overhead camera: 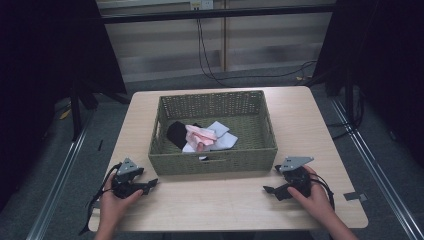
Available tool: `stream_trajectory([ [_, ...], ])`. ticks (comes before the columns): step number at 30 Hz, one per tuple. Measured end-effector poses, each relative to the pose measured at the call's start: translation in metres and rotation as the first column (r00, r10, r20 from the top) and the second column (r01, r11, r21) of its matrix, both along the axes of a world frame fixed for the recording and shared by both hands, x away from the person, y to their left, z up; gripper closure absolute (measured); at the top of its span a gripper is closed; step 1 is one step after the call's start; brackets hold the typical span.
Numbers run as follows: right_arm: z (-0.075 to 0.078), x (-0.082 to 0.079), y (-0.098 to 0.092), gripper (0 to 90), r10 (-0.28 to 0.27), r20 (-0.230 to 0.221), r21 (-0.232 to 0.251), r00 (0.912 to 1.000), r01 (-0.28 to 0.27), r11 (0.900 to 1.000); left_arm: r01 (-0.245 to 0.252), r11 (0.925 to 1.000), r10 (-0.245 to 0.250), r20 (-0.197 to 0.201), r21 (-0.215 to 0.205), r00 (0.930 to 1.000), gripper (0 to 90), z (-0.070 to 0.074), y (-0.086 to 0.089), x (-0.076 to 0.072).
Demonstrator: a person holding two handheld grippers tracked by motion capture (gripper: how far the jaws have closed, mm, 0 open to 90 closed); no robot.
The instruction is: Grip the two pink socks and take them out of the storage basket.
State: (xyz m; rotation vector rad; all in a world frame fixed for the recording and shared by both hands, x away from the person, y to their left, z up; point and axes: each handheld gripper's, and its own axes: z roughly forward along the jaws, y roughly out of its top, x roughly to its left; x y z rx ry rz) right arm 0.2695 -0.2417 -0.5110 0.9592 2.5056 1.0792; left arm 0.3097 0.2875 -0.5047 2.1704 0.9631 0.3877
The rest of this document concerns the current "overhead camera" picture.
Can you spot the black sock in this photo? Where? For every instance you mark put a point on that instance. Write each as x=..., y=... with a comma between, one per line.
x=176, y=133

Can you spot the yellow floor scrap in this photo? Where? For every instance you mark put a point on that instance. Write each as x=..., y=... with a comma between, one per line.
x=304, y=78
x=65, y=114

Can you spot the grey tape strip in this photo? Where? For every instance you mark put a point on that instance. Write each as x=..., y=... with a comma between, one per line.
x=355, y=196

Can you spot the pink sock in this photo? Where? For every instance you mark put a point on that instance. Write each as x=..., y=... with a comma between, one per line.
x=201, y=135

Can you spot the person's left hand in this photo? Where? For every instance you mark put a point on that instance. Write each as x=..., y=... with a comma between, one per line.
x=111, y=208

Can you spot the metal floor rail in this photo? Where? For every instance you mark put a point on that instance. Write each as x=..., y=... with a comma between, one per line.
x=56, y=186
x=376, y=173

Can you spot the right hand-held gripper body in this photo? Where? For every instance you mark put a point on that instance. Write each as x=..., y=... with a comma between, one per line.
x=295, y=163

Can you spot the black horizontal bar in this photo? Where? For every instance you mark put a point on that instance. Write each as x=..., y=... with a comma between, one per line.
x=216, y=14

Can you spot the black metal stand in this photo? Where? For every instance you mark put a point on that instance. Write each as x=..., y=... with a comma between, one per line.
x=76, y=110
x=350, y=100

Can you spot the white sock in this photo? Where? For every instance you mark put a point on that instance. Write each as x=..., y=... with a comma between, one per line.
x=218, y=128

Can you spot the pile of clothes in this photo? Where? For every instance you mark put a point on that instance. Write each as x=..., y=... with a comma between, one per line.
x=226, y=142

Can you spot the black curtain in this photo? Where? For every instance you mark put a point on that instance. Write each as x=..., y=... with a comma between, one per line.
x=383, y=66
x=46, y=66

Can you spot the white wall socket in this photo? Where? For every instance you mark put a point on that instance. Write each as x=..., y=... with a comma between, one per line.
x=201, y=4

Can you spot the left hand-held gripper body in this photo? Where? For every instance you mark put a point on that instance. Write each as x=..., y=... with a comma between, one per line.
x=126, y=167

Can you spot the person's right hand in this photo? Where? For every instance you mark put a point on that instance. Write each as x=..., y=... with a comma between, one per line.
x=316, y=200

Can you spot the green woven basket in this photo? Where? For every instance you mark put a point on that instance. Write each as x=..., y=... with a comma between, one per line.
x=213, y=163

